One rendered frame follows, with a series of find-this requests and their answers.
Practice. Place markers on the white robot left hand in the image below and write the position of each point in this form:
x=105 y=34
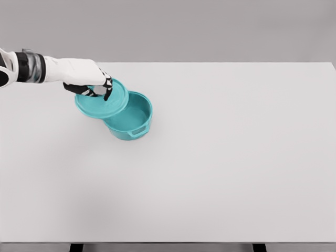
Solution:
x=84 y=72

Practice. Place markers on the teal pot lid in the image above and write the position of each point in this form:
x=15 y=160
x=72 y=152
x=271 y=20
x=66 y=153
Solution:
x=99 y=106

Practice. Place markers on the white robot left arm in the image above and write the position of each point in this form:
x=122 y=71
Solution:
x=29 y=68

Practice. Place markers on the teal pot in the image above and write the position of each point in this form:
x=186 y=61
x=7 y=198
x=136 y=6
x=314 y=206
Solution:
x=132 y=119

